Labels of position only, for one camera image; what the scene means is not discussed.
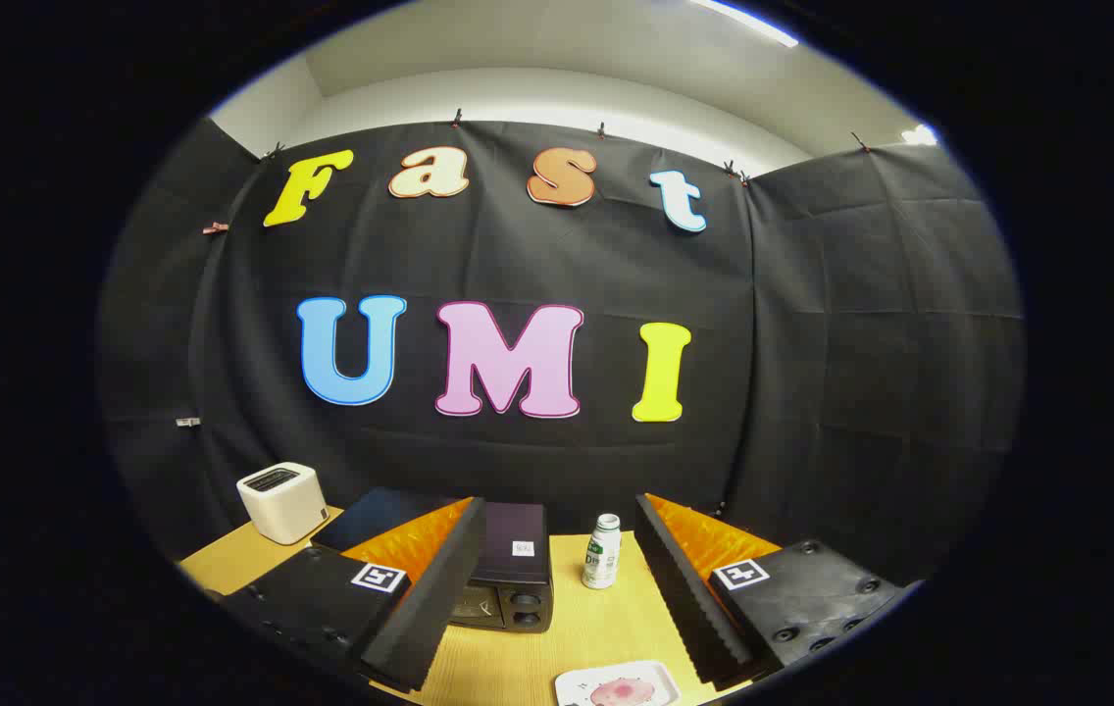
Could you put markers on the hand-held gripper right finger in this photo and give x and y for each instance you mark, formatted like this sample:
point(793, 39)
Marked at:
point(684, 608)

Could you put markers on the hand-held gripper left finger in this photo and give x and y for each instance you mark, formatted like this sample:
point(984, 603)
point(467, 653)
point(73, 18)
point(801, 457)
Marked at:
point(439, 608)

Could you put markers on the black toaster oven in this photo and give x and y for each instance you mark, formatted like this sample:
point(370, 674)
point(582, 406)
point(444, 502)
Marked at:
point(513, 579)

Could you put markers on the white rectangular plate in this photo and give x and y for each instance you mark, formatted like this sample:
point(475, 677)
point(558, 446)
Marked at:
point(577, 686)

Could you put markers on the white bread toaster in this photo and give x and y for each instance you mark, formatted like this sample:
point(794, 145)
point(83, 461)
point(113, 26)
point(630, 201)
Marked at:
point(287, 510)

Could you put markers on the white drink bottle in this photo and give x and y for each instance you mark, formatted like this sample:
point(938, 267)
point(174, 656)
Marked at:
point(602, 559)

